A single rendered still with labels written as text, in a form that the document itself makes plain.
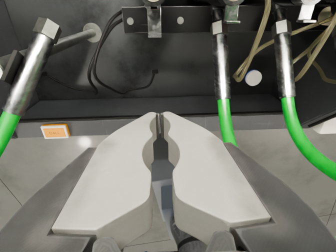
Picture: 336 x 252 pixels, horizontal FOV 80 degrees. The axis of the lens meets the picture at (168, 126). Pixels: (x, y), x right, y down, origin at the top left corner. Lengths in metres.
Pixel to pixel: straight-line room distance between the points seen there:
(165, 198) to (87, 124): 0.40
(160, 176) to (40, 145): 1.27
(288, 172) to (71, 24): 2.05
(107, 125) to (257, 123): 0.33
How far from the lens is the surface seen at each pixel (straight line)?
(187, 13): 0.36
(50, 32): 0.24
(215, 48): 0.27
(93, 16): 0.52
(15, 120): 0.23
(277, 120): 0.52
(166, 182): 0.77
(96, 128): 0.47
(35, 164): 2.02
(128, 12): 0.36
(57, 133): 0.49
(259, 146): 1.86
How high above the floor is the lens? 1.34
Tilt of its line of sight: 60 degrees down
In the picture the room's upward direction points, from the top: 174 degrees clockwise
